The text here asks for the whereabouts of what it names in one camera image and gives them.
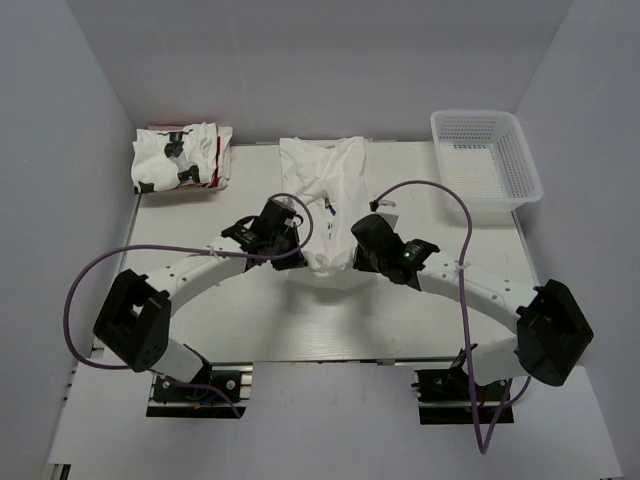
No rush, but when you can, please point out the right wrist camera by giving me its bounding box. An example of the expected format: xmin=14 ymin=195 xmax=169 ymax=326
xmin=369 ymin=199 xmax=397 ymax=212

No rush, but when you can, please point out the white graphic t-shirt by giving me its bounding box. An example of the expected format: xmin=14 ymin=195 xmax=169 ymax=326
xmin=279 ymin=137 xmax=371 ymax=290

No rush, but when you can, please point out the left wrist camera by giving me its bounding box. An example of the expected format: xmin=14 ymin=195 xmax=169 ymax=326
xmin=277 ymin=199 xmax=302 ymax=227

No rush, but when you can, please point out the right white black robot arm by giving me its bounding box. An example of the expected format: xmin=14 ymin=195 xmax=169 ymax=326
xmin=351 ymin=214 xmax=594 ymax=399

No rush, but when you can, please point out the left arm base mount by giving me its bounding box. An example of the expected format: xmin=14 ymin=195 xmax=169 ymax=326
xmin=146 ymin=365 xmax=253 ymax=420

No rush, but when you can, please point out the folded white robot-print t-shirt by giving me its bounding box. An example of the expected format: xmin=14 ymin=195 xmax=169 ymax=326
xmin=131 ymin=123 xmax=226 ymax=194

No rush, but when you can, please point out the white plastic mesh basket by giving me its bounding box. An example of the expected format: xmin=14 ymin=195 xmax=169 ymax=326
xmin=430 ymin=109 xmax=543 ymax=214

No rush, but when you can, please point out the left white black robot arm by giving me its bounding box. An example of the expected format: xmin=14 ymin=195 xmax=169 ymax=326
xmin=93 ymin=197 xmax=306 ymax=399

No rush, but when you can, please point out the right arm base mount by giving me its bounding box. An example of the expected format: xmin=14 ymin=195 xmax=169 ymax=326
xmin=411 ymin=350 xmax=511 ymax=426

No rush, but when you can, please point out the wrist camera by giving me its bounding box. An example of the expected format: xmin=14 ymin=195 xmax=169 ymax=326
xmin=277 ymin=199 xmax=302 ymax=227
xmin=369 ymin=199 xmax=397 ymax=212

